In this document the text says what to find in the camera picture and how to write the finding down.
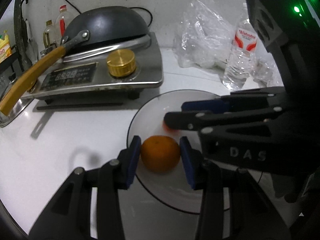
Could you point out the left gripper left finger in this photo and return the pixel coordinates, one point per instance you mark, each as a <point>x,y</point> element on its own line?
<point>67,214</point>

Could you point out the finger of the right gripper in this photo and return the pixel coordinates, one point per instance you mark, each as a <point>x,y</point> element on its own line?
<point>193,121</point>
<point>244,100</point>

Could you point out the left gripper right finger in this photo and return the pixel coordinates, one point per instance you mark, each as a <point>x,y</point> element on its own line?
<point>233,205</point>

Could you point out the printed plastic fruit bag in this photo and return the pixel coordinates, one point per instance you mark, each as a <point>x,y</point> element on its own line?
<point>266,74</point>

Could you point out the clear water bottle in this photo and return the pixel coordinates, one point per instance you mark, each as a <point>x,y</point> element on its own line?
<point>242,54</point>

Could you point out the white plate black rim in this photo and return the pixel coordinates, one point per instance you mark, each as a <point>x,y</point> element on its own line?
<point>171,188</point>

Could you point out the crumpled clear plastic bag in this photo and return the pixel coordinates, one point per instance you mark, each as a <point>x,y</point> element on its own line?
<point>202,37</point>

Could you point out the steel induction cooker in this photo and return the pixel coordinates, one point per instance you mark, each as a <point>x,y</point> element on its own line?
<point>87,72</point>

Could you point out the black wok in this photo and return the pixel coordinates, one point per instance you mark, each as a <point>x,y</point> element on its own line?
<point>88,30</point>

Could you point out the red-cap sauce bottle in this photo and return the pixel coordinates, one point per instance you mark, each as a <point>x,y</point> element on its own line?
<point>63,20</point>

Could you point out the oil bottle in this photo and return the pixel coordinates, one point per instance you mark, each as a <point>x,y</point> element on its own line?
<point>49,35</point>

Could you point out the yellow detergent bottle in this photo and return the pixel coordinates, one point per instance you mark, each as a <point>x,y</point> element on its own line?
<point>5,48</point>

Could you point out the black wire rack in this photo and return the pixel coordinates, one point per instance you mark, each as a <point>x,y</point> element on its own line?
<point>11,65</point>

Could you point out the black umbrella handle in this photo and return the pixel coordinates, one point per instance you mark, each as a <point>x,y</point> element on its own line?
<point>20,32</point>

